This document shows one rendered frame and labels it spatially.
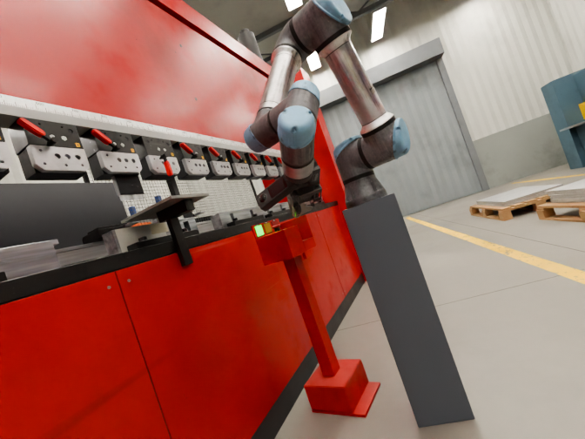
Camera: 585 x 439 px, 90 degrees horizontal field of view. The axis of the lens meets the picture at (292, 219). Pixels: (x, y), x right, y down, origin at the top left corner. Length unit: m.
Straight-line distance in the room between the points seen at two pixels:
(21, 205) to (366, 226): 1.42
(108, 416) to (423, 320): 0.92
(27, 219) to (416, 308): 1.58
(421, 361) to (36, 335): 1.06
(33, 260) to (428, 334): 1.18
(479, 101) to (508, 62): 1.10
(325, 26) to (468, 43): 8.87
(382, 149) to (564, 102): 6.98
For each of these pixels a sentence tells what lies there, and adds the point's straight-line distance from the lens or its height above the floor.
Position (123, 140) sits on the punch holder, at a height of 1.30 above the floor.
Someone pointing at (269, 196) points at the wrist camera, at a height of 0.87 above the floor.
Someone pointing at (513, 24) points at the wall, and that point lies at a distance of 10.23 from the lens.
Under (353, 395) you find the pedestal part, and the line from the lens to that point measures 1.40.
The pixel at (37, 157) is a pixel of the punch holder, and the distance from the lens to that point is 1.14.
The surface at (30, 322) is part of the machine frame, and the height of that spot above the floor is 0.77.
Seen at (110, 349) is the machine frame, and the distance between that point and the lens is 0.95.
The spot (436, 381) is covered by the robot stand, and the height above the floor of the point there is 0.14.
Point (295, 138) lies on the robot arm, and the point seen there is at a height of 0.94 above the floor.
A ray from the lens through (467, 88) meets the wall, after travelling 9.38.
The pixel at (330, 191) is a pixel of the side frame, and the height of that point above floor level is 0.99.
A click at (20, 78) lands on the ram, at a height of 1.47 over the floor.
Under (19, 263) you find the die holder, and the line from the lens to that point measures 1.03.
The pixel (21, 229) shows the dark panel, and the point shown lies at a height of 1.14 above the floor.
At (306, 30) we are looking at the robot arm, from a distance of 1.01.
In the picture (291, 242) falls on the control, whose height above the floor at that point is 0.72.
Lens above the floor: 0.78
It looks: 1 degrees up
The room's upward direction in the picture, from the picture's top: 19 degrees counter-clockwise
